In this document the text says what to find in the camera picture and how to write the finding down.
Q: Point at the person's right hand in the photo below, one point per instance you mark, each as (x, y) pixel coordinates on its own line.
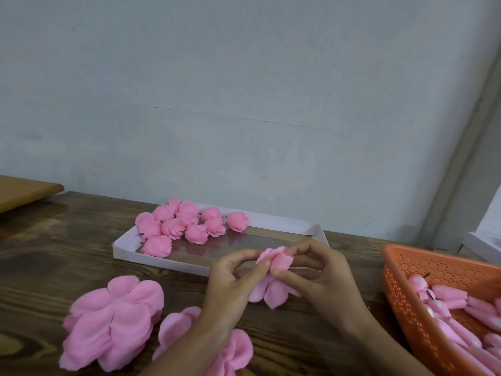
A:
(329, 286)

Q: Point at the person's left hand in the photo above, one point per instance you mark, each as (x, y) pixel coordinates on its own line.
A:
(223, 293)

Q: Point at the person's right forearm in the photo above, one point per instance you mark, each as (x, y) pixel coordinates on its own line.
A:
(387, 352)

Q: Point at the pink petal flower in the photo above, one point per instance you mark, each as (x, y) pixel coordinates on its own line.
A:
(188, 213)

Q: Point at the pink rose buds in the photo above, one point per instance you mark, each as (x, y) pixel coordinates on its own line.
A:
(462, 309)

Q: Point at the stack of pink petals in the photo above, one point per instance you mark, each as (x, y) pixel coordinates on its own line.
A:
(172, 329)
(109, 321)

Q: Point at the orange plastic basket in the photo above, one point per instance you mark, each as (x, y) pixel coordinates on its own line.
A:
(403, 309)

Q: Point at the white shallow tray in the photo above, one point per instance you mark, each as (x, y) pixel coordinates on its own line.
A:
(196, 250)

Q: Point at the person's left forearm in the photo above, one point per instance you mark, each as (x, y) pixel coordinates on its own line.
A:
(180, 356)

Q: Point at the grey door frame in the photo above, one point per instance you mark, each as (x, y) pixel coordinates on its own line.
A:
(466, 109)

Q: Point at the group of finished pink roses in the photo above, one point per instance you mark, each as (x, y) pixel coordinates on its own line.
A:
(147, 224)

